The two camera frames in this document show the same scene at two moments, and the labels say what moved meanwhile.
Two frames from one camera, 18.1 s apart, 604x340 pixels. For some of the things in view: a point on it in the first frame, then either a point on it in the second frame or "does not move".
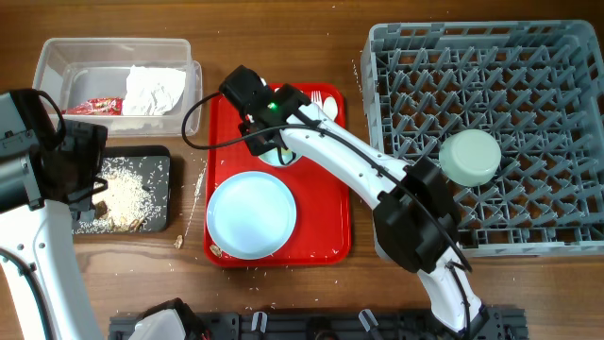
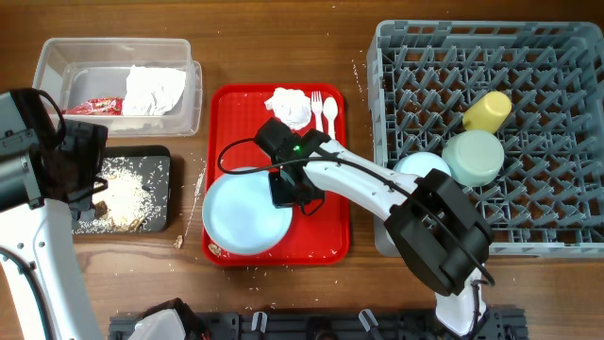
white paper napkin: x=153 y=92 does not move
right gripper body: x=263 y=143 to x=287 y=190
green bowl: x=469 y=158 does not move
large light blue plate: x=251 y=215 does not move
